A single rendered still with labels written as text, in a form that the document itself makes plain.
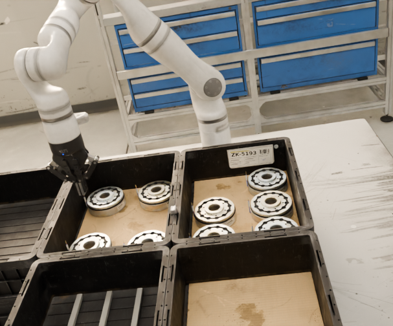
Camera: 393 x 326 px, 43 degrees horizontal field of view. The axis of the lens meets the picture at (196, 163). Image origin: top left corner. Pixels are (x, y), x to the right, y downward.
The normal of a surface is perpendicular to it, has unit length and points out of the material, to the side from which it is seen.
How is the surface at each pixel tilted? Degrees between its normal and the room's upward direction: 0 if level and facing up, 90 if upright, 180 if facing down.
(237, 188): 0
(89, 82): 90
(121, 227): 0
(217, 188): 0
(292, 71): 90
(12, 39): 90
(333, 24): 90
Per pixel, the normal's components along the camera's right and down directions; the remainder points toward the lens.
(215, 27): 0.02, 0.51
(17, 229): -0.16, -0.84
